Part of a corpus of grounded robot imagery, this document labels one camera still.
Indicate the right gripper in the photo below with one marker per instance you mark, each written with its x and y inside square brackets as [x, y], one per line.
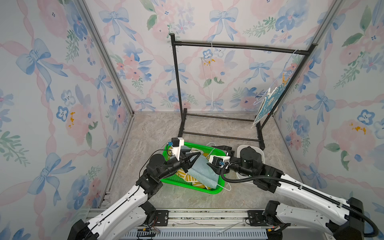
[226, 148]

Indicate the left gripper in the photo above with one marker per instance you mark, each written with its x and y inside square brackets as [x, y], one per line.
[184, 163]

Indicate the yellow striped towel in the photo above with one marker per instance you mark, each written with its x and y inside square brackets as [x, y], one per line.
[189, 179]

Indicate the light green towel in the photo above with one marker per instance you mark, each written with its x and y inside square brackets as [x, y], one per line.
[203, 173]

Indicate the white wire hanger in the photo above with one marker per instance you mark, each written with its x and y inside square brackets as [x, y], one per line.
[207, 61]

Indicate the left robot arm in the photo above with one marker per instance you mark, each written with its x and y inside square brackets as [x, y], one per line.
[133, 209]

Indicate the green plastic basket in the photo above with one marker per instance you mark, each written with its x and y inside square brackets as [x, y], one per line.
[206, 150]

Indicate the white plastic bin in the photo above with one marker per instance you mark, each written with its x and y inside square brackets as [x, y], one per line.
[251, 158]

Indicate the teal patterned towel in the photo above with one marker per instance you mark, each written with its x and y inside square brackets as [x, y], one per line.
[268, 100]

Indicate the orange clothespin upper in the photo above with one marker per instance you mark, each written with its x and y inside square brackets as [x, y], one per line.
[285, 79]

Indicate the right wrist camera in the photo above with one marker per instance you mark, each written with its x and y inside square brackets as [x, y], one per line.
[218, 160]

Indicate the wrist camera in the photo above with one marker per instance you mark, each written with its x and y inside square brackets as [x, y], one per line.
[174, 147]
[218, 160]

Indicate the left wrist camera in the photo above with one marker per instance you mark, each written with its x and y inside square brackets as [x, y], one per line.
[174, 147]

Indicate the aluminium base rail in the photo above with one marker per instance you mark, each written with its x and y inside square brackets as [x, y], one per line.
[205, 224]

